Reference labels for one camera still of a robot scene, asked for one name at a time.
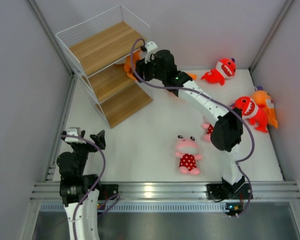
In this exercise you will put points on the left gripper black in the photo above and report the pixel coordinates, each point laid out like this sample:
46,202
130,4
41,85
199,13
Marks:
99,139

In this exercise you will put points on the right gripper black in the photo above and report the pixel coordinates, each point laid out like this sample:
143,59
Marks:
141,67

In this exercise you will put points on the orange shark plush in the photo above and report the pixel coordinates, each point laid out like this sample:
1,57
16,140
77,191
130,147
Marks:
191,75
265,101
130,65

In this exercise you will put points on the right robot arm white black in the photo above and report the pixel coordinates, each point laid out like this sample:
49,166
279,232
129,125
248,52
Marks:
227,123

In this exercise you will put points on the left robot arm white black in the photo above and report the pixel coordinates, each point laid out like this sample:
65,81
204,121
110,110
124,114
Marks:
80,192

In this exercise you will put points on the red shark plush far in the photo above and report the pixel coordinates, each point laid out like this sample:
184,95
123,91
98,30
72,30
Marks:
225,69

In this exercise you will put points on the red shark plush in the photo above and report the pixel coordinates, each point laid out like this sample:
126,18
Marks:
225,69
252,112

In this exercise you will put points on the pink frog plush front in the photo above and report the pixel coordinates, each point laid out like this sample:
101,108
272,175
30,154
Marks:
187,151

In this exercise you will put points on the pink frog plush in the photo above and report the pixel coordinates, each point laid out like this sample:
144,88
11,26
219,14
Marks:
187,151
208,131

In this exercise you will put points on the pink frog plush rear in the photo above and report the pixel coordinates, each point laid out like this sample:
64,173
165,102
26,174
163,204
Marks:
208,131

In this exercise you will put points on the red shark plush near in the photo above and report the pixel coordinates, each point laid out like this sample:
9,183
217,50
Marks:
252,112

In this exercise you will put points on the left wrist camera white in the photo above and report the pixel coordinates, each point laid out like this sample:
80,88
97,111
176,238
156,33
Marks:
71,135

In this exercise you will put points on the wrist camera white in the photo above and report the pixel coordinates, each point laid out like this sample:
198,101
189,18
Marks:
71,135
149,48

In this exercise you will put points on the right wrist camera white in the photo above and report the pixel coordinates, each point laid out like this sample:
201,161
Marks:
149,48

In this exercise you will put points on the white wire wooden shelf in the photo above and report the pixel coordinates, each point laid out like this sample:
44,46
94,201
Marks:
98,50

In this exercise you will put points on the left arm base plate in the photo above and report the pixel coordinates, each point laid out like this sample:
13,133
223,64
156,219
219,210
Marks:
107,193

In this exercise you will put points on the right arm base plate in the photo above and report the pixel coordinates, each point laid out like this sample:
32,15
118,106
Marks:
236,199

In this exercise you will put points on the aluminium rail frame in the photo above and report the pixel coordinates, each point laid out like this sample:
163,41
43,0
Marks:
166,192

